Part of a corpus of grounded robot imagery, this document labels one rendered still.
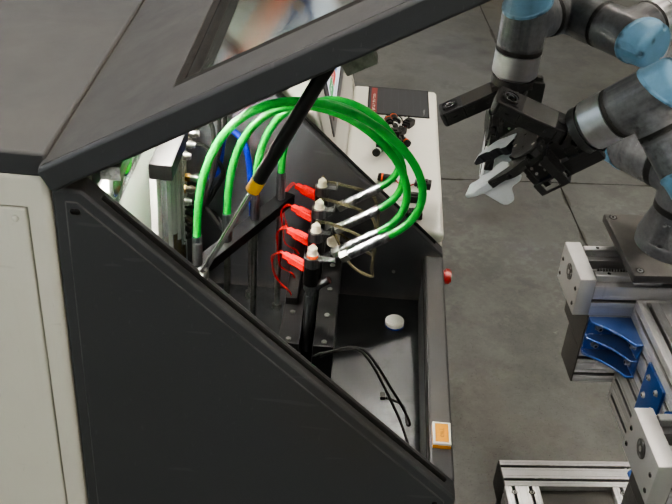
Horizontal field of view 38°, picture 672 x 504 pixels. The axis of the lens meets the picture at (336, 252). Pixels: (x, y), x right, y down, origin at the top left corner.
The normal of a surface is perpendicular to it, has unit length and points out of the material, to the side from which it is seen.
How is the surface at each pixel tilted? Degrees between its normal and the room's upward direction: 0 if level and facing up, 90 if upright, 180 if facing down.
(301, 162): 90
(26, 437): 90
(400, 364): 0
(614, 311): 90
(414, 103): 0
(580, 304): 90
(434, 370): 0
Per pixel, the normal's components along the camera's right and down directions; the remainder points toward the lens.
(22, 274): -0.06, 0.56
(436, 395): 0.07, -0.82
